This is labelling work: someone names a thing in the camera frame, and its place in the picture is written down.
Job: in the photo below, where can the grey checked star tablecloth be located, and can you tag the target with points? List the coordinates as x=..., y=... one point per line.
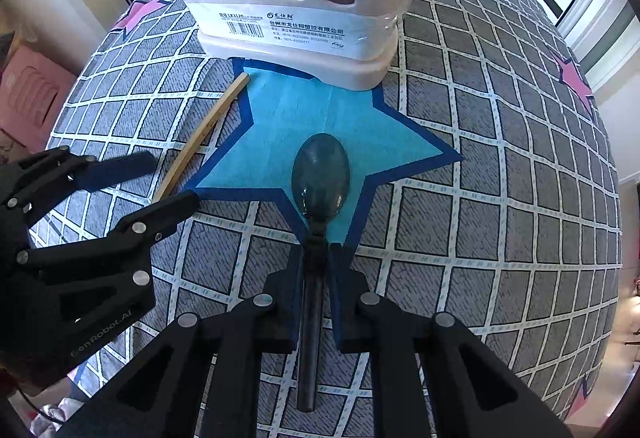
x=520, y=240

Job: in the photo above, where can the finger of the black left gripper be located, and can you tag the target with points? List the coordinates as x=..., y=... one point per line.
x=41, y=181
x=125, y=248

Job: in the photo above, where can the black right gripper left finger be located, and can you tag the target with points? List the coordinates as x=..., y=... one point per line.
x=199, y=377

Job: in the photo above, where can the pink plastic stool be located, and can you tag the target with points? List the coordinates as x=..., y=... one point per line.
x=33, y=92

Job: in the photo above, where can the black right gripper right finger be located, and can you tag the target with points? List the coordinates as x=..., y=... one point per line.
x=431, y=376

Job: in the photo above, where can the plain wooden chopstick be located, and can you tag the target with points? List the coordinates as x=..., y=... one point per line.
x=198, y=136

